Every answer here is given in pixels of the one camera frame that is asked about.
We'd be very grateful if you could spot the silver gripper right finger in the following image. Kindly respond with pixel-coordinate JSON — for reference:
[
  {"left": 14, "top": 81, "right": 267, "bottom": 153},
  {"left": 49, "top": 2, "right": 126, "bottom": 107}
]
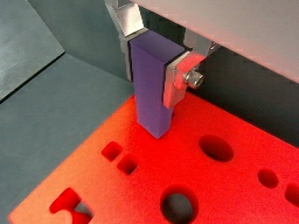
[{"left": 162, "top": 30, "right": 220, "bottom": 109}]

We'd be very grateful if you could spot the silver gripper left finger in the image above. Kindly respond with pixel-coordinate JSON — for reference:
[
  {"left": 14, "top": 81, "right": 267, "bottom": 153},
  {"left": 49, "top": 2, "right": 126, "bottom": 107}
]
[{"left": 104, "top": 0, "right": 146, "bottom": 80}]

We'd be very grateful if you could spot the red shape sorting board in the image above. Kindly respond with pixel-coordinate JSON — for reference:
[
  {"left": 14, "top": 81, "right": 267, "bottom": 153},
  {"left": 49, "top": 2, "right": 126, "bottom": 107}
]
[{"left": 8, "top": 94, "right": 299, "bottom": 224}]

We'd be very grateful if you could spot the purple rectangular block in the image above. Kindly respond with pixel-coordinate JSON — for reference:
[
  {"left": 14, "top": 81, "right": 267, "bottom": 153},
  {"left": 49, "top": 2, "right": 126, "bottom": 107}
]
[{"left": 129, "top": 31, "right": 184, "bottom": 138}]

